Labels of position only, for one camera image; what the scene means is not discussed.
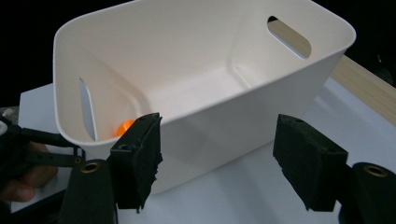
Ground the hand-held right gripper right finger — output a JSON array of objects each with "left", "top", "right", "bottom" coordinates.
[{"left": 272, "top": 113, "right": 349, "bottom": 213}]

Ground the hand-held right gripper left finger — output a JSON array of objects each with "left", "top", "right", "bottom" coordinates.
[{"left": 109, "top": 112, "right": 164, "bottom": 214}]

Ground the orange ball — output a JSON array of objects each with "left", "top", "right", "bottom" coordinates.
[{"left": 114, "top": 119, "right": 136, "bottom": 138}]

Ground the white plastic storage bin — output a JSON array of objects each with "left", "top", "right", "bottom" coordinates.
[{"left": 52, "top": 0, "right": 358, "bottom": 195}]

